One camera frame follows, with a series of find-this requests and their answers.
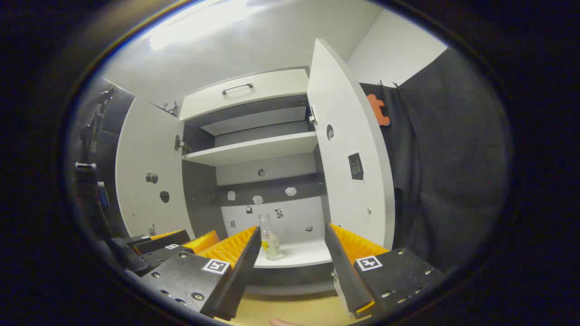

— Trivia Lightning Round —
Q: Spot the white door with camera sticker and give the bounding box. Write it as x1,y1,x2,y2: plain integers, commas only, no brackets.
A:
115,96,196,240

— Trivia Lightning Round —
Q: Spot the white grey cabinet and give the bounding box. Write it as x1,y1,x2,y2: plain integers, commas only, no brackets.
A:
180,67,338,297

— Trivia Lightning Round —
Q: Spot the white cabinet drawer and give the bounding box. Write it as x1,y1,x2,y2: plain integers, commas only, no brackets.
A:
179,67,311,121

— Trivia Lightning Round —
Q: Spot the white door with headphones sticker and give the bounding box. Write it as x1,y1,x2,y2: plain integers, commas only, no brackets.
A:
307,38,396,250

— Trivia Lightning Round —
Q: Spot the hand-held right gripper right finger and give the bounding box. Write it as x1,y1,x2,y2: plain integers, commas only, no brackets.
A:
324,223,445,320

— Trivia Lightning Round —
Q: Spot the white cabinet shelf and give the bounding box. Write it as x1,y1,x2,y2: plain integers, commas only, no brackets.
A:
200,106,308,137
183,131,319,167
254,239,334,268

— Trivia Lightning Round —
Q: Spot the clear glass bottle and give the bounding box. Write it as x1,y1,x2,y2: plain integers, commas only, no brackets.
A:
258,213,283,261

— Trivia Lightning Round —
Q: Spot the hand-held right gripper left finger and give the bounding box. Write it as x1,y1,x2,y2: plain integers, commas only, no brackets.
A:
138,225,262,322

